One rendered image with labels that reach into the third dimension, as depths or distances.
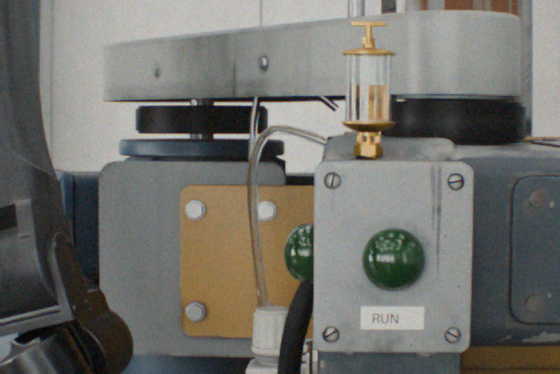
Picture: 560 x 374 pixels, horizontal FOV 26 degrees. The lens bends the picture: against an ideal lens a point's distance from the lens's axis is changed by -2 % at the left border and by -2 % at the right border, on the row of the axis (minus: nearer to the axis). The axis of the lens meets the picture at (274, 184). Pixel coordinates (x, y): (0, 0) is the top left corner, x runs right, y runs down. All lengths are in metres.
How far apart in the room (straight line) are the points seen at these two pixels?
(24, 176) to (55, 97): 5.18
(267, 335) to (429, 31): 0.24
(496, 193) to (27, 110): 0.35
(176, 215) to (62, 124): 4.95
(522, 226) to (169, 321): 0.47
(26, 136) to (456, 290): 0.35
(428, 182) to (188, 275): 0.47
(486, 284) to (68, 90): 5.38
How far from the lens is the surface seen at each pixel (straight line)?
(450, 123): 0.75
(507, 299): 0.65
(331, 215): 0.59
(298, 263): 0.60
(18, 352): 0.82
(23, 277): 0.80
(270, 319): 0.86
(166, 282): 1.05
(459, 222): 0.59
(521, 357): 0.90
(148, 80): 1.04
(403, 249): 0.58
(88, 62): 5.96
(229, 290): 1.03
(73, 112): 5.97
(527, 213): 0.65
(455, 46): 0.76
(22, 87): 0.86
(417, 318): 0.60
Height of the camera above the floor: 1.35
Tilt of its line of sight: 3 degrees down
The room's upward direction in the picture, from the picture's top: straight up
